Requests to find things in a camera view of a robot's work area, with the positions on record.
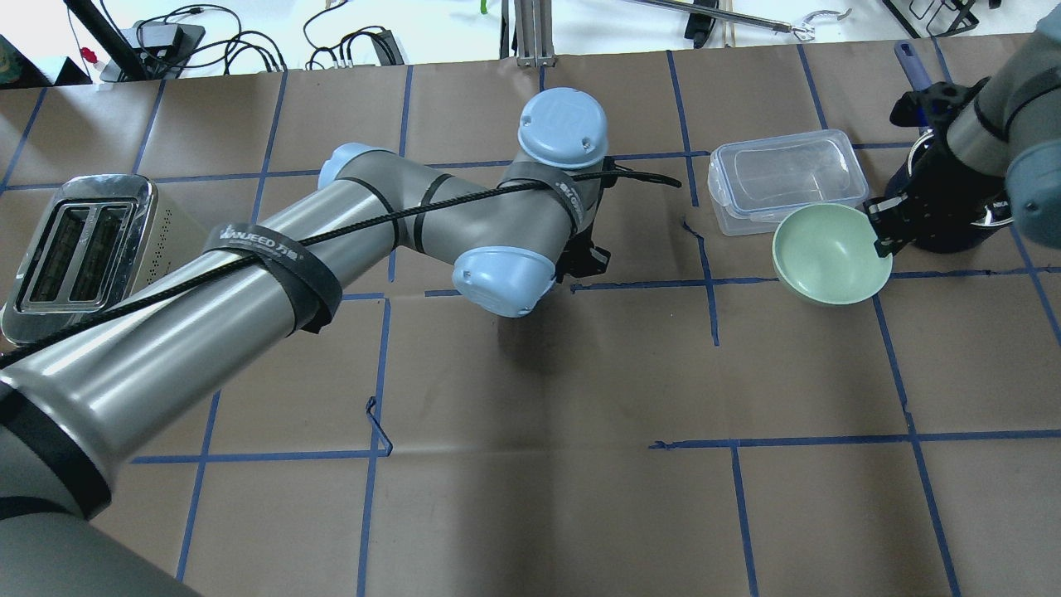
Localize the dark blue pot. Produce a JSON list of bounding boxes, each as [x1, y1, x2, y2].
[[883, 41, 1016, 254]]

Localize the grey robot arm image-right front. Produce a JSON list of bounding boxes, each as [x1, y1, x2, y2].
[[1, 88, 613, 596]]

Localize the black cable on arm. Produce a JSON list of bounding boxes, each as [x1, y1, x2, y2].
[[0, 168, 683, 371]]

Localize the green bowl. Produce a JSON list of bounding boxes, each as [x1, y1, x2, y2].
[[772, 203, 894, 308]]

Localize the black power adapter with cables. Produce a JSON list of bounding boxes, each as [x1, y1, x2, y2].
[[99, 4, 286, 82]]

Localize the black gripper image-left front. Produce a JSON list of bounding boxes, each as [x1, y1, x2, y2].
[[864, 76, 1016, 258]]

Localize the cream chrome toaster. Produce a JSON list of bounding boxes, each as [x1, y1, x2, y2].
[[2, 173, 207, 347]]

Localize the clear plastic food container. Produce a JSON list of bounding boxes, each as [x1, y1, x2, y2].
[[706, 129, 870, 238]]

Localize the aluminium frame post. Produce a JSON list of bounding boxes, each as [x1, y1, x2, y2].
[[499, 1, 556, 68]]

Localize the black gripper image-right front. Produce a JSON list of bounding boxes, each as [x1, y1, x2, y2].
[[557, 175, 618, 284]]

